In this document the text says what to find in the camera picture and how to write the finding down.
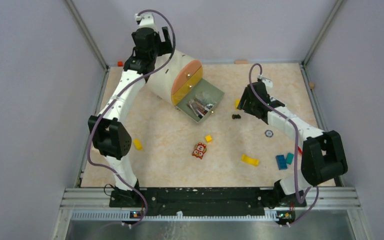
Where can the yellow arch block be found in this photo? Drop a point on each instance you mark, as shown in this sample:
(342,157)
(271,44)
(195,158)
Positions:
(249,160)

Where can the teal block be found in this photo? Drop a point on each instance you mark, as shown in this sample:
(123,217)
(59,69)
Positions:
(289,158)

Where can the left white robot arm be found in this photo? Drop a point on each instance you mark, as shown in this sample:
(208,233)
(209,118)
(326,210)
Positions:
(109,141)

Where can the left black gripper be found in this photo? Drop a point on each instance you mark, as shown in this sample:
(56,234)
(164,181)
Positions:
(164,47)

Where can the blue poker chip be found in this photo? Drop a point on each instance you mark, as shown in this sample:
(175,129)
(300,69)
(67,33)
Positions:
(269,133)

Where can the small yellow cube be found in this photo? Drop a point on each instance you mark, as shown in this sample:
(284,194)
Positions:
(208,138)

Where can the clear plastic wrapper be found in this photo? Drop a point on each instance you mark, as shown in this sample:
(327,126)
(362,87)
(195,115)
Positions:
(201,104)

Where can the wooden peg at wall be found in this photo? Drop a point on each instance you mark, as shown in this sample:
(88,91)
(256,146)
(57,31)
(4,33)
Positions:
(241,62)

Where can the cream round drawer organizer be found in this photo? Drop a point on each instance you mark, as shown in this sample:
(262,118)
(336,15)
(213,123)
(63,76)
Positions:
(179,81)

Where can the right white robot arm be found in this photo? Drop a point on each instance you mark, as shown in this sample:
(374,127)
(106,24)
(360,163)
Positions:
(319,154)

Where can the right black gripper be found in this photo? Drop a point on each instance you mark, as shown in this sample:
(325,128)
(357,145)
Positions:
(244,104)

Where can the yellow wedge block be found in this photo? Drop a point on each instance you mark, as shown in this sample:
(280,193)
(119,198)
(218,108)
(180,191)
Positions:
(137,144)

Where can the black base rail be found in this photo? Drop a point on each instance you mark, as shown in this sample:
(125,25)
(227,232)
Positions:
(203,201)

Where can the yellow rectangular block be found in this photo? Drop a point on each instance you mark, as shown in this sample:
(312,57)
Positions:
(237,102)

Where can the red owl number toy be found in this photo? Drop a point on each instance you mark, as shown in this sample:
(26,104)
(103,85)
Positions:
(199,150)

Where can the blue lego brick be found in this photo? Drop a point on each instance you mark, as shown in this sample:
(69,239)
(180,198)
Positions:
(281,162)

